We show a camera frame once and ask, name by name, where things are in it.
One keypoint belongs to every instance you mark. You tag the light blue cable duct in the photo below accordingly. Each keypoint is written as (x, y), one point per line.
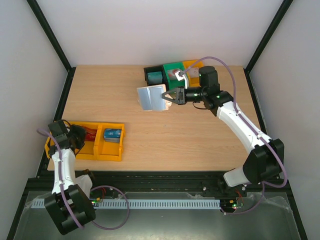
(155, 204)

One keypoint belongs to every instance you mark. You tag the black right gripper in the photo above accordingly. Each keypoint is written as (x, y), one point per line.
(180, 95)

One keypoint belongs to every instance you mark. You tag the green bin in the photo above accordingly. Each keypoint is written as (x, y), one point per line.
(172, 81)

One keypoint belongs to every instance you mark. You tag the dark red striped card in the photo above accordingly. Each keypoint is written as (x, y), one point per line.
(90, 134)

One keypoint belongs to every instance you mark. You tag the yellow bin with blue cards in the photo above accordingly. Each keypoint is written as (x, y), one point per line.
(108, 151)

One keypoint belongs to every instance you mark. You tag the black frame post left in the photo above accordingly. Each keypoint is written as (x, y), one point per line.
(42, 20)

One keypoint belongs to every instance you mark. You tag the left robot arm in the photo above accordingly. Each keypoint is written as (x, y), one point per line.
(69, 204)

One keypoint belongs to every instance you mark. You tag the black frame post right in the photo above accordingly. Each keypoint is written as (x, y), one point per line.
(276, 20)

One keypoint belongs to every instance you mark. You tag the black frame post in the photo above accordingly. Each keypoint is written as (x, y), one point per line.
(42, 20)
(276, 20)

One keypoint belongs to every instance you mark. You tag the blue VIP card stack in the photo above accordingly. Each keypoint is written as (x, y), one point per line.
(112, 135)

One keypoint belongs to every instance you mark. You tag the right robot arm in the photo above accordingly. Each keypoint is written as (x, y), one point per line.
(265, 155)

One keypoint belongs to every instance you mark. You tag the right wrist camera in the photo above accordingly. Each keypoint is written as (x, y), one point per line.
(181, 76)

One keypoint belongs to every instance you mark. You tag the yellow bin with red cards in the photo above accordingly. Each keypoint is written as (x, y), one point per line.
(87, 152)

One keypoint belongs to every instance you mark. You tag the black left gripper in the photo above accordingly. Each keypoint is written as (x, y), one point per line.
(82, 131)

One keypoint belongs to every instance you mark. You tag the cream leather card holder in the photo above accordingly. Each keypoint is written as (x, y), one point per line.
(150, 98)

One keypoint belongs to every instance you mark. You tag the black bin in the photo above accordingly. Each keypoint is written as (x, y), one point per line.
(153, 69)

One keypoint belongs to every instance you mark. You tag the grey card in yellow bin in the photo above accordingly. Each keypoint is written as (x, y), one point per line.
(193, 72)

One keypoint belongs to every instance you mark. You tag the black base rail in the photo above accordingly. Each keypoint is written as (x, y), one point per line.
(206, 183)

